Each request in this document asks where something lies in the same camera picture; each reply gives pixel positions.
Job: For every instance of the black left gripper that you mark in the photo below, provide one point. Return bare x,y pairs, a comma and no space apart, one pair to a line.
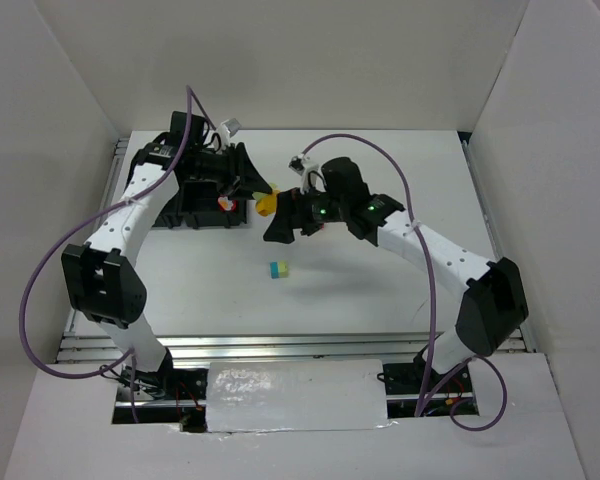
235,167

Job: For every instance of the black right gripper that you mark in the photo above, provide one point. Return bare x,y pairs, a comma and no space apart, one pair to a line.
296,212

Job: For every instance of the light green curved lego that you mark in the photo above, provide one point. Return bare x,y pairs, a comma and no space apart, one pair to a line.
273,190

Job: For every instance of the yellow oval lego brick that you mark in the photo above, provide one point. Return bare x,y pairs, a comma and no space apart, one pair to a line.
267,205

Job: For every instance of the red flower print lego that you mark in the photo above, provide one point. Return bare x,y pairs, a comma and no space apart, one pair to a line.
226,204

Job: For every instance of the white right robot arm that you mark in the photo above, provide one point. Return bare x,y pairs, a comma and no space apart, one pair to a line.
490,293

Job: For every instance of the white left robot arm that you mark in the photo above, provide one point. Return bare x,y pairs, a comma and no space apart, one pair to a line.
100,274

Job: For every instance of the teal and green lego block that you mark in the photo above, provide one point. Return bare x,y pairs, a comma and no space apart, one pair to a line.
278,270

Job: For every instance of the black four-compartment sorting tray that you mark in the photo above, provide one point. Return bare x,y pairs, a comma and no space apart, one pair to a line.
195,206

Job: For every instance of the white cover panel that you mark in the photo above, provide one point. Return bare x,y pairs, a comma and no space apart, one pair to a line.
320,395

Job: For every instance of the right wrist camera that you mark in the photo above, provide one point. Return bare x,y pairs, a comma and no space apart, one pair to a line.
306,169

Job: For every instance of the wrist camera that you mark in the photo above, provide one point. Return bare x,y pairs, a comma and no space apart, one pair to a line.
224,132
306,169

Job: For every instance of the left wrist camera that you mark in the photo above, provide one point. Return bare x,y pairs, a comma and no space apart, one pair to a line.
224,132

